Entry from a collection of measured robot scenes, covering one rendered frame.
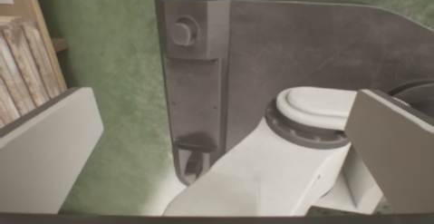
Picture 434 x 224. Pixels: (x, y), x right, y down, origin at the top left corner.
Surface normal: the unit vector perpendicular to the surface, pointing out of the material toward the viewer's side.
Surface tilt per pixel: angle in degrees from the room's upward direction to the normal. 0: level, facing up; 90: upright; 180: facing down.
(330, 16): 0
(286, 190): 90
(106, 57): 0
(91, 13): 0
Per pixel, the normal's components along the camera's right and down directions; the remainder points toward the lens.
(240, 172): 0.01, -0.87
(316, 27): -0.19, 0.49
